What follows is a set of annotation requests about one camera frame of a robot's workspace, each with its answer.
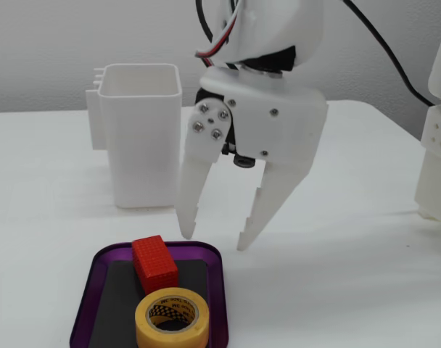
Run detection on white gripper with motor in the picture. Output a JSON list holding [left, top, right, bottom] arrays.
[[178, 67, 329, 252]]

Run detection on yellow tape roll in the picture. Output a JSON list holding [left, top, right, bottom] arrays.
[[134, 287, 211, 348]]

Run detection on white plastic container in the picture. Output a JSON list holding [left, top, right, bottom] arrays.
[[85, 63, 183, 210]]

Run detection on red textured block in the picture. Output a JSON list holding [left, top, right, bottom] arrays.
[[131, 234, 179, 295]]

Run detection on black mat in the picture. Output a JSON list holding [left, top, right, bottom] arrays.
[[86, 257, 210, 348]]

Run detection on purple tray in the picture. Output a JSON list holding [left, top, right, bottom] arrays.
[[68, 240, 231, 348]]

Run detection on red white black servo cable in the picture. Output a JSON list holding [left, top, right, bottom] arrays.
[[194, 0, 247, 59]]

